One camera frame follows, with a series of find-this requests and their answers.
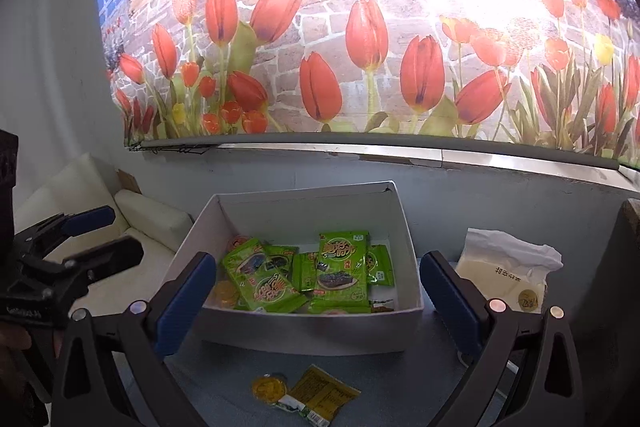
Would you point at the tulip print roller blind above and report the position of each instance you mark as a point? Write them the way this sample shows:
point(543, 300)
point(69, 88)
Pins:
point(541, 74)

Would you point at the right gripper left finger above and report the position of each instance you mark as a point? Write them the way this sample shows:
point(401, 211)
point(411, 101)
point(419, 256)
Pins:
point(88, 390)

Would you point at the front green seaweed packet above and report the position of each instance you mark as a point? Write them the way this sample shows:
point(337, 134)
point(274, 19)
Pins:
point(260, 281)

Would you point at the yellow green snack packet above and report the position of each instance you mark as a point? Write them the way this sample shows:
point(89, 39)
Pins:
point(317, 397)

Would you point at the person left hand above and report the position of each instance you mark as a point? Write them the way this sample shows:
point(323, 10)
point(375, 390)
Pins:
point(17, 376)

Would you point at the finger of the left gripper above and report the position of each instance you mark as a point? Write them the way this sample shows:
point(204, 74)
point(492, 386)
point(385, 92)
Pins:
point(100, 262)
point(50, 233)

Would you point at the white tissue pack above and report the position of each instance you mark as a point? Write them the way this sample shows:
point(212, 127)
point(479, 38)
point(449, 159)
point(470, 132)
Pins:
point(504, 267)

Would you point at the cardboard piece behind sofa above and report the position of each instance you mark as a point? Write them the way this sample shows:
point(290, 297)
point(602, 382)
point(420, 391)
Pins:
point(128, 181)

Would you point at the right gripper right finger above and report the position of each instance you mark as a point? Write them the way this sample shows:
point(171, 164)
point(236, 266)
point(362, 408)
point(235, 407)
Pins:
point(547, 388)

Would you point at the white cardboard box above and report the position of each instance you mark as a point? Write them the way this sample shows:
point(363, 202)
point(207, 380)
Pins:
point(289, 223)

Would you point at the yellow jelly cup in box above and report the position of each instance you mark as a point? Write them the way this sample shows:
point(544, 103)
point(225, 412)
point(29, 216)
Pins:
point(225, 295)

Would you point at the cream leather sofa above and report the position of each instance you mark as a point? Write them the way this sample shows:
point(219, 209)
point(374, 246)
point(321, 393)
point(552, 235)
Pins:
point(159, 228)

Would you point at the yellow jelly cup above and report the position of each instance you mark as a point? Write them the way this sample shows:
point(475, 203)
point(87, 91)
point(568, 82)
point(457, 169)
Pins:
point(225, 295)
point(269, 388)

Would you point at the upright green seaweed packet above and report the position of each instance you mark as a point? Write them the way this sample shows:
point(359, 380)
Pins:
point(341, 282)

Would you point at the blue table cloth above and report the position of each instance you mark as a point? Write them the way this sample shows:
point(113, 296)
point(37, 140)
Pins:
point(396, 389)

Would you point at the middle green seaweed packet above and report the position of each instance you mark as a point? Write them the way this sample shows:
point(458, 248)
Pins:
point(303, 271)

